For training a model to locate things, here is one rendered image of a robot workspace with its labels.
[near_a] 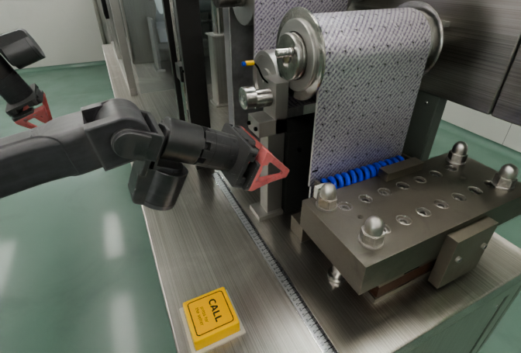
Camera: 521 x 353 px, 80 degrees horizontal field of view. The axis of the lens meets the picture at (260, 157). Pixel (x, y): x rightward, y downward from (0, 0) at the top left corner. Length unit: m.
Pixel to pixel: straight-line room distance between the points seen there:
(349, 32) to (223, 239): 0.45
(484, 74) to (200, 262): 0.63
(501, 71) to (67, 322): 1.81
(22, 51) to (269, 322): 0.72
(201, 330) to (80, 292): 1.42
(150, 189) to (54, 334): 1.42
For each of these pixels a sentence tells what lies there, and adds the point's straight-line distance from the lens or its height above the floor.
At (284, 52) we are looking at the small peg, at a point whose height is 1.26.
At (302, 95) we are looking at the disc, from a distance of 0.55.
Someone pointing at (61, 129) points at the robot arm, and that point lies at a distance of 0.41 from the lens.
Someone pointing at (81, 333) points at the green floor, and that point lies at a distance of 1.77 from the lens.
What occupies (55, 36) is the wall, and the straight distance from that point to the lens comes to 6.05.
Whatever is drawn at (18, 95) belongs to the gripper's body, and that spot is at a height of 1.13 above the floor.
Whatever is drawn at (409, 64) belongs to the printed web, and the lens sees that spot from 0.64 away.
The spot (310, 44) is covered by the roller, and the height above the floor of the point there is 1.28.
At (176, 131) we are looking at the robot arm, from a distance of 0.42.
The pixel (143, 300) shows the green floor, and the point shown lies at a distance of 1.76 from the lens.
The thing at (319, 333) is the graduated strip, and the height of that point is 0.90.
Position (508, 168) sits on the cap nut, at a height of 1.07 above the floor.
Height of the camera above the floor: 1.37
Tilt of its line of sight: 31 degrees down
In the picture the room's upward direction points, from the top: straight up
